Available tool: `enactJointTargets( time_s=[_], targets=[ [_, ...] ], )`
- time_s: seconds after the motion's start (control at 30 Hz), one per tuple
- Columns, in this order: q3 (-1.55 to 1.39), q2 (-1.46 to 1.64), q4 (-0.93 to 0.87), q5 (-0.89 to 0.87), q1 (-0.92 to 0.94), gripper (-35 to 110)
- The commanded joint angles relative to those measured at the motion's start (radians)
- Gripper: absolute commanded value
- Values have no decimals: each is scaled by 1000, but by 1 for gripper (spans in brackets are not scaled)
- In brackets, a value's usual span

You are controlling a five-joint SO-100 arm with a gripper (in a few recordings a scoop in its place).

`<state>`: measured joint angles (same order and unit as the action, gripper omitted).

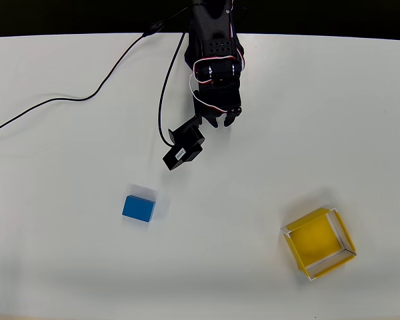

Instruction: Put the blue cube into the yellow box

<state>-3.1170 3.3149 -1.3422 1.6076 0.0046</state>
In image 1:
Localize yellow cardboard box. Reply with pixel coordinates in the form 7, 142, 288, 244
279, 207, 358, 281

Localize black gripper-mounted camera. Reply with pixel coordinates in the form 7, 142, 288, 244
162, 117, 206, 172

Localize blue rectangular block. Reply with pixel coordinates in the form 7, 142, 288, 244
121, 195, 156, 223

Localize black camera cable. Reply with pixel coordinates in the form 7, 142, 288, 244
0, 6, 191, 147

